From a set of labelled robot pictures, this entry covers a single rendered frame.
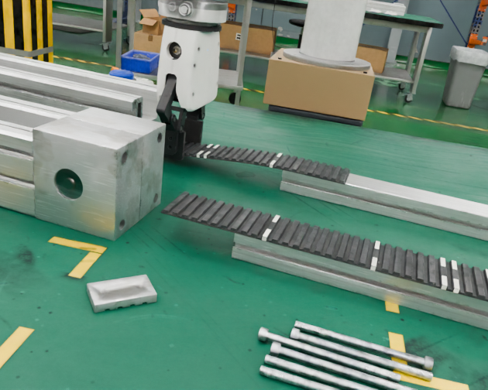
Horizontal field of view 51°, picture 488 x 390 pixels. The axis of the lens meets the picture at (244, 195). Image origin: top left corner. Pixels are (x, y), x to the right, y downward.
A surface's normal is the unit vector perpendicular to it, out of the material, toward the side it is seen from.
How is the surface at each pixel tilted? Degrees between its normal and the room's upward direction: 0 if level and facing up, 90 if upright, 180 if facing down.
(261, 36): 89
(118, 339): 0
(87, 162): 90
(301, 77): 90
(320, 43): 89
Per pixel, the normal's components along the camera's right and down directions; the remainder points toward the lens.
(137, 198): 0.94, 0.24
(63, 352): 0.13, -0.91
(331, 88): -0.18, 0.38
